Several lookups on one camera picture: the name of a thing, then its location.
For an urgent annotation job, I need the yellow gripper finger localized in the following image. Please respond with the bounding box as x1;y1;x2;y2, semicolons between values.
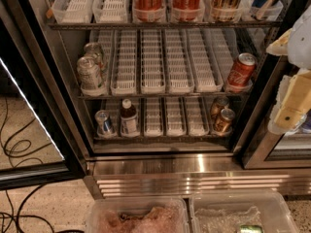
266;29;292;56
267;69;311;135

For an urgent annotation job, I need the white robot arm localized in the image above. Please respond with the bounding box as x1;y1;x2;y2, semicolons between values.
266;6;311;135

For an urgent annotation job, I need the red coke can middle shelf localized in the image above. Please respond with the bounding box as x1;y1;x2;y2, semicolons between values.
227;52;257;87

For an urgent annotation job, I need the blue white can top shelf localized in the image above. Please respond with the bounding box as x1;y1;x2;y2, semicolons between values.
250;0;279;20

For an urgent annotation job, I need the right fridge glass door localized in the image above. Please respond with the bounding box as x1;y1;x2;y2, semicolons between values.
240;55;311;169

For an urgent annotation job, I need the gold can front bottom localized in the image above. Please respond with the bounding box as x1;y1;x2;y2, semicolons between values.
214;108;235;133

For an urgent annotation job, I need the gold can rear bottom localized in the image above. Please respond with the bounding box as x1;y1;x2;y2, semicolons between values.
210;96;229;119

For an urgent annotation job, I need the green can in bin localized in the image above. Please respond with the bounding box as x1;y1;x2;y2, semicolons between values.
239;225;263;233

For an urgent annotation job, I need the white green can rear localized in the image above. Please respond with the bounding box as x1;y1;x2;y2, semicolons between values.
84;42;107;73

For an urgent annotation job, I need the white green can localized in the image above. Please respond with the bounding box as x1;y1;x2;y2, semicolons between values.
77;56;103;90
84;42;107;73

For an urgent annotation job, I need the blue silver can bottom shelf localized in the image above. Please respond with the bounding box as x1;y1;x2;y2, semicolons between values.
95;110;115;138

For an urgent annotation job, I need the white green can front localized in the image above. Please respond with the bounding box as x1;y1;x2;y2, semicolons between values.
77;56;103;90

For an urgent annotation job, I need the steel fridge base grille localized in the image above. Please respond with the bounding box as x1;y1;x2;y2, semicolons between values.
84;154;311;199

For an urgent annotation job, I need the glass fridge door left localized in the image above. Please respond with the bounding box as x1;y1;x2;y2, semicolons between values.
0;0;86;190

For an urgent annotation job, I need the clear bin with bubble wrap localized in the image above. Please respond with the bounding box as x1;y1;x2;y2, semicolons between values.
189;190;299;233

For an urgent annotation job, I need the brown bottle white cap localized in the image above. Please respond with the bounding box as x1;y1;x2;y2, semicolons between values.
121;99;138;136

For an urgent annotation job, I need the clear bin with brown contents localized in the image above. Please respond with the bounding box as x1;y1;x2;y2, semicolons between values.
86;196;190;233

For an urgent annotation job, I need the middle wire shelf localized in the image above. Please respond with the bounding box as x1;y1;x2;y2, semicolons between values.
78;92;250;100

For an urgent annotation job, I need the wire shelf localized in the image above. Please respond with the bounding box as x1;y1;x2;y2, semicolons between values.
93;134;228;142
48;21;282;31
78;92;250;100

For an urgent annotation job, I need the bottom wire shelf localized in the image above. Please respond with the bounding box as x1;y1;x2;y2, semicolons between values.
93;134;228;142

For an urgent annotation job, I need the top wire shelf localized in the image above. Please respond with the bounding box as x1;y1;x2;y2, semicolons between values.
48;21;282;31

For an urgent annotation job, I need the black floor cable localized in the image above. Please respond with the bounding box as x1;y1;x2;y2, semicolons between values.
0;97;86;233

